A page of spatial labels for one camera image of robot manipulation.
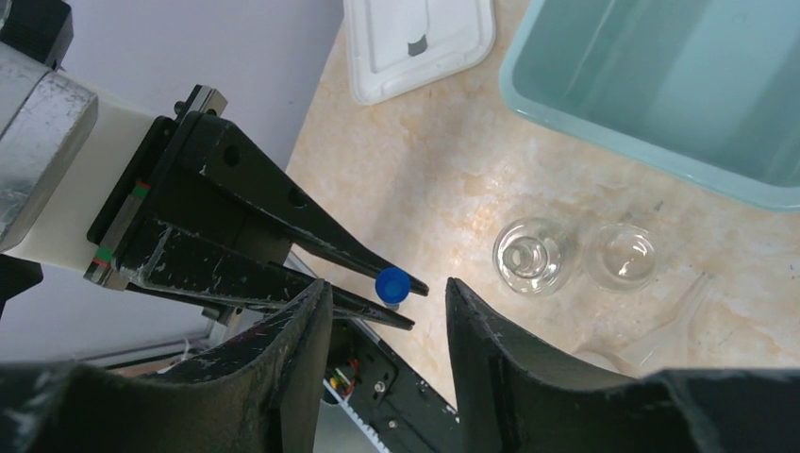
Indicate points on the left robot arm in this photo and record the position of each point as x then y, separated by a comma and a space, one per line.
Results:
64, 147

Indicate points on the clear glass beaker rear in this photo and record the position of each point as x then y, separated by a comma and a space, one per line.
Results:
621, 258

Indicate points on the teal plastic bin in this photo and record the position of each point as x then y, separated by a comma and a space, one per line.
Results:
707, 91

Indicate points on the clear glass beaker front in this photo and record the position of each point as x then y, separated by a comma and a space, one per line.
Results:
535, 256

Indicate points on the red-capped wash bottle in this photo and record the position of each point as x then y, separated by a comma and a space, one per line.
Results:
660, 347

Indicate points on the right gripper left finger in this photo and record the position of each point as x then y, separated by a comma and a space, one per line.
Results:
258, 392

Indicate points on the clear glass beaker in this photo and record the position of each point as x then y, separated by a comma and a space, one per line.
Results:
621, 258
535, 256

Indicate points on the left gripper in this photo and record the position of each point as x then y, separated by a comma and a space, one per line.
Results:
201, 212

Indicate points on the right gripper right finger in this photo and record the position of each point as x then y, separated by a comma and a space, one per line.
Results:
517, 393

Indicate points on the white plastic lid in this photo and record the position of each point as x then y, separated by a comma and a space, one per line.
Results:
394, 47

